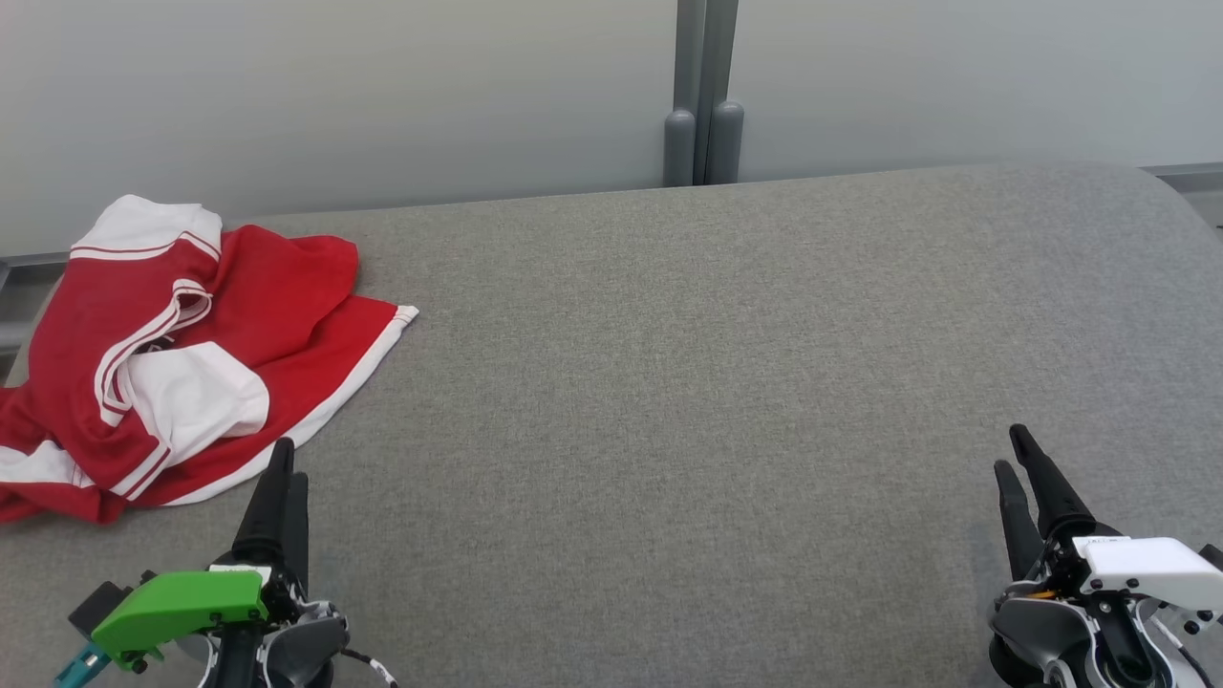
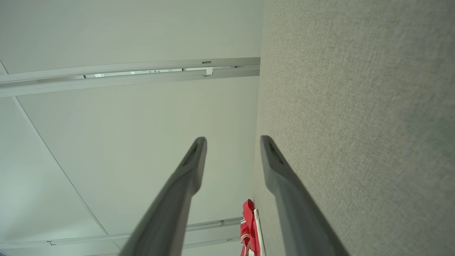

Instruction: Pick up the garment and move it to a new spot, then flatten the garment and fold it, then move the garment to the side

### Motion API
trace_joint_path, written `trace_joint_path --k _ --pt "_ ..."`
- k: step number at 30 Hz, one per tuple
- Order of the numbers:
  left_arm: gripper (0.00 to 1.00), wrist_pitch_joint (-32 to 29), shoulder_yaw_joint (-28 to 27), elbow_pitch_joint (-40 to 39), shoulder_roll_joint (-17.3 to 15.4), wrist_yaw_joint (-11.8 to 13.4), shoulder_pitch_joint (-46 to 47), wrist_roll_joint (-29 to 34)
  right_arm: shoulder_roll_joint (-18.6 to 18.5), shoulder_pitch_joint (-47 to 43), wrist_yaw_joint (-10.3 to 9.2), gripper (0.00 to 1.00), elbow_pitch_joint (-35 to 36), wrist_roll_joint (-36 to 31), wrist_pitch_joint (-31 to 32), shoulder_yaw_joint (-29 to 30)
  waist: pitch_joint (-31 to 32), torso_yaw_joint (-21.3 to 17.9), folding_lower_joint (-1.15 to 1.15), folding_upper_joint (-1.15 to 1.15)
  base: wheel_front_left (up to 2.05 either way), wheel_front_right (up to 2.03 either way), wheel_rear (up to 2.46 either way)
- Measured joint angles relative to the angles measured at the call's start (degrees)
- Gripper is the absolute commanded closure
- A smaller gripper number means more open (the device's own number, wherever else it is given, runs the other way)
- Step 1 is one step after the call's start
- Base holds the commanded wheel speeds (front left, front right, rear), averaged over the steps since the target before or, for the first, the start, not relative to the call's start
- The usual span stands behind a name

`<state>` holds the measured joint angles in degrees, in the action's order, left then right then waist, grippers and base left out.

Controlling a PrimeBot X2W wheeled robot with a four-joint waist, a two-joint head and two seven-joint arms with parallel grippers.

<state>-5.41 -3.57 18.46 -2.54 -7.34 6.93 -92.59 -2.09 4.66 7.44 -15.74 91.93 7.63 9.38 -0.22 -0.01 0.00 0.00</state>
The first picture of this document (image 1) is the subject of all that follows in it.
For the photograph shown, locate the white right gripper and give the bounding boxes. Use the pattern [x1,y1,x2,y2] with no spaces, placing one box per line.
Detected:
[994,423,1223,617]

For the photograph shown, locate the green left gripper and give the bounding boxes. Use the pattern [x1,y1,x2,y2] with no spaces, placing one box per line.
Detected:
[93,438,311,672]

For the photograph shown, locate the red white basketball jersey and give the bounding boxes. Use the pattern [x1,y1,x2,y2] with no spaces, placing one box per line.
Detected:
[0,194,278,525]

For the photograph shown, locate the grey fabric sofa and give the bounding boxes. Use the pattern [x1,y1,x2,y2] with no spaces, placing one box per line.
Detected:
[0,162,1223,688]

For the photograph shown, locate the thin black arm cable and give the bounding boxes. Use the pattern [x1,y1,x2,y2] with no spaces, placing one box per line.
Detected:
[339,648,398,688]

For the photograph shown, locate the grey wall skirting rail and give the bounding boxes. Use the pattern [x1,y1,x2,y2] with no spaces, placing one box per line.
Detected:
[0,250,73,359]
[1142,162,1223,194]

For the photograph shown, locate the grey partition post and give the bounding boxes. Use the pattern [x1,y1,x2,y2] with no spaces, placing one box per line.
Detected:
[663,0,745,187]

